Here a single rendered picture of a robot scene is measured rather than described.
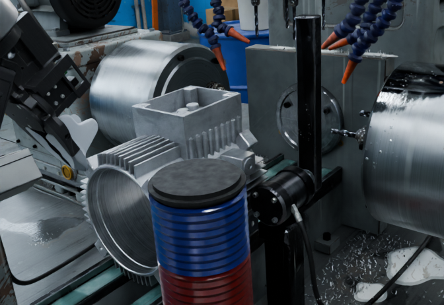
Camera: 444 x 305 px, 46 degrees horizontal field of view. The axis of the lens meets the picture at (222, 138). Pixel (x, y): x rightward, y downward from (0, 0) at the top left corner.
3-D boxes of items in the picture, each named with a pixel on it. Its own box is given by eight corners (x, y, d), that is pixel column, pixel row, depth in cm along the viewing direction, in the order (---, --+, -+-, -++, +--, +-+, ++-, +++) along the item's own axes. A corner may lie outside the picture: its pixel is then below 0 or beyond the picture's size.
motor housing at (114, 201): (183, 206, 92) (172, 103, 86) (272, 238, 80) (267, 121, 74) (90, 261, 78) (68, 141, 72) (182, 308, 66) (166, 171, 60)
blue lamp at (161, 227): (199, 218, 38) (193, 160, 36) (268, 243, 34) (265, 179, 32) (137, 258, 33) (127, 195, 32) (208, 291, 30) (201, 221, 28)
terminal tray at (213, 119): (192, 128, 84) (188, 84, 82) (245, 140, 78) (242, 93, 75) (136, 153, 76) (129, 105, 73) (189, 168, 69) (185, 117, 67)
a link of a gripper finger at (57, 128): (87, 150, 64) (45, 100, 59) (79, 160, 64) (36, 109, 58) (65, 143, 67) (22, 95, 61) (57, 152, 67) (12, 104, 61)
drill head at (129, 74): (139, 121, 141) (127, 27, 132) (249, 146, 118) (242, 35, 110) (59, 152, 123) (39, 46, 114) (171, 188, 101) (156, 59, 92)
